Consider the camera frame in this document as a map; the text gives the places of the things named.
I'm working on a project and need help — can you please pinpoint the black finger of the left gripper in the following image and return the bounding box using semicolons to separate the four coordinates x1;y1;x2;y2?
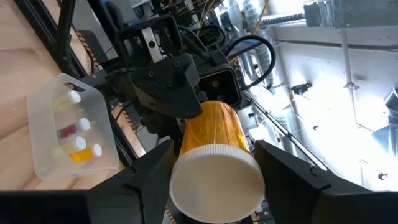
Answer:
130;53;203;120
198;63;242;106

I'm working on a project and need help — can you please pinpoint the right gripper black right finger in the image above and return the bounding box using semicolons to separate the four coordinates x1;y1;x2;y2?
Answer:
254;140;374;224

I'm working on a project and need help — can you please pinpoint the pale yellow medicine bottle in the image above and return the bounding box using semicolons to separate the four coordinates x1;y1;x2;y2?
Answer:
57;136;88;156
53;90;82;110

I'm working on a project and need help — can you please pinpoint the slim amber medicine bottle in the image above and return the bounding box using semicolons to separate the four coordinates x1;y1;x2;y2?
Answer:
69;143;103;164

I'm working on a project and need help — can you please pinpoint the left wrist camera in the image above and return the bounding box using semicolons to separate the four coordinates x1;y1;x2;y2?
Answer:
141;27;163;63

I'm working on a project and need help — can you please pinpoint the large amber medicine bottle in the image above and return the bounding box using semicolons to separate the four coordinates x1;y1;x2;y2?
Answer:
169;100;266;224

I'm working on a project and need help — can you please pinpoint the clear plastic bin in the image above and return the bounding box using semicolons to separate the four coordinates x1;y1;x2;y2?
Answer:
26;73;121;182

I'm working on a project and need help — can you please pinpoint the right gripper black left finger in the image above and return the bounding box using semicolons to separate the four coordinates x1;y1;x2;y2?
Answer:
88;140;175;224

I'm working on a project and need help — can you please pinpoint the yellow hanging cord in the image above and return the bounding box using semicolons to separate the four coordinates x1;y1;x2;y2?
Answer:
251;0;271;35

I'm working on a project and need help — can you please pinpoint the black left wrist camera cable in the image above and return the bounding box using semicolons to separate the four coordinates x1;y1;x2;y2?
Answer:
224;35;277;91

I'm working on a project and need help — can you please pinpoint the black overhead camera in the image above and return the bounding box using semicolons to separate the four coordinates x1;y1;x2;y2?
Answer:
290;82;313;96

